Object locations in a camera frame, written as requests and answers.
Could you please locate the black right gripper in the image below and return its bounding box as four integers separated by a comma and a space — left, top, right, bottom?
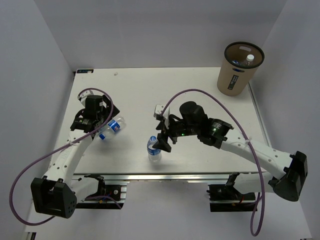
151, 114, 199, 153

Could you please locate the blue-label bottle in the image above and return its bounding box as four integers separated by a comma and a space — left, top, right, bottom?
146, 135, 162, 163
232, 60, 241, 66

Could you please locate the white-cap water bottle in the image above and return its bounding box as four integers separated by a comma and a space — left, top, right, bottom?
243, 54, 255, 67

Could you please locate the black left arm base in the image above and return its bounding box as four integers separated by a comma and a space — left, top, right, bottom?
71, 174, 127, 210

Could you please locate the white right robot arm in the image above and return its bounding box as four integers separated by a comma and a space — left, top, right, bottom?
153, 101, 308, 202

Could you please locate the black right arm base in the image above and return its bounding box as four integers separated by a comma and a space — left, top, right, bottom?
206, 172, 256, 213

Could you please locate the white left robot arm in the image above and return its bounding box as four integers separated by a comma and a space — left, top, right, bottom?
30, 93, 120, 219

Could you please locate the brown cylindrical paper bin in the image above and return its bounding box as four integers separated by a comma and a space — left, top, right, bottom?
217, 41, 265, 96

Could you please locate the lying Pepsi-label bottle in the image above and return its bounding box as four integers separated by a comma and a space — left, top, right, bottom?
98, 116, 127, 141

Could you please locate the lying green-label bottle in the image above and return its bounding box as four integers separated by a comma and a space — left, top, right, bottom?
97, 123, 108, 135

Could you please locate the small blue table label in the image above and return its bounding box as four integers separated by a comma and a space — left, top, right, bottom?
76, 69, 94, 74

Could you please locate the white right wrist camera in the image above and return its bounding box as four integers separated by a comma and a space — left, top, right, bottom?
153, 104, 170, 128

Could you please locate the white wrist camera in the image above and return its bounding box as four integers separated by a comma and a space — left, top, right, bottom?
77, 90, 94, 107
153, 104, 170, 128

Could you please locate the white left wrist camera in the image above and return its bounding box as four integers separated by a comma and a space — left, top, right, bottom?
77, 90, 94, 107

